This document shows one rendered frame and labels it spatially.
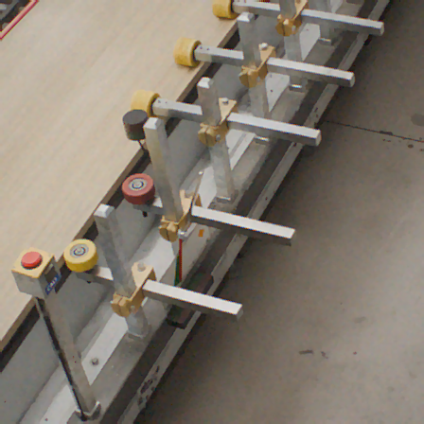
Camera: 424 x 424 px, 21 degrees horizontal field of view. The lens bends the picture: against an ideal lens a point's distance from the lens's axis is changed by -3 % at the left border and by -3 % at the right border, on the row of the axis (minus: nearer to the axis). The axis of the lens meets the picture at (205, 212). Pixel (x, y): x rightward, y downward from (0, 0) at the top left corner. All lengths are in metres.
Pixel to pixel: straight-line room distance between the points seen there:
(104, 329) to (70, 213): 0.32
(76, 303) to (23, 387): 0.28
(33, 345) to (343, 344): 1.19
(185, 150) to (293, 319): 0.74
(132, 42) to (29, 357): 1.07
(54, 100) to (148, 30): 0.39
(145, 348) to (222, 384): 0.82
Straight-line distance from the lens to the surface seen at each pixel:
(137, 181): 2.92
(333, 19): 3.28
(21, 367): 2.79
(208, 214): 2.85
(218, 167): 3.03
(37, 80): 3.36
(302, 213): 4.06
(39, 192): 2.98
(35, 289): 2.34
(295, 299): 3.78
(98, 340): 2.96
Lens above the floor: 2.82
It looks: 43 degrees down
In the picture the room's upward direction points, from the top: 12 degrees counter-clockwise
